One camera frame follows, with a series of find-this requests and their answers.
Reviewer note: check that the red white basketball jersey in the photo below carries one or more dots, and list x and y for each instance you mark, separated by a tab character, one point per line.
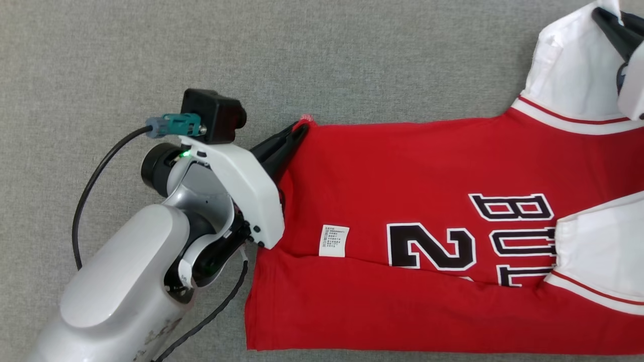
402	166

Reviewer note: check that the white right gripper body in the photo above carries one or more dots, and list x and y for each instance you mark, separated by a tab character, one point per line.
633	85

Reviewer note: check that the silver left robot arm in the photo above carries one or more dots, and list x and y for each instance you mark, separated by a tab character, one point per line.
121	271

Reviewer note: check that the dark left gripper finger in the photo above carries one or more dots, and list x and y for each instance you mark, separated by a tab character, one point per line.
287	156
274	142

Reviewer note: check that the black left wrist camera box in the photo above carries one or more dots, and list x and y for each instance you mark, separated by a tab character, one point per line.
214	113

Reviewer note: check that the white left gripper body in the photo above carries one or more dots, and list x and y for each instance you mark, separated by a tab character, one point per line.
246	191

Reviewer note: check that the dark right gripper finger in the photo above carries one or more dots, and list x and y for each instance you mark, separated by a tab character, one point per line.
616	37
635	27

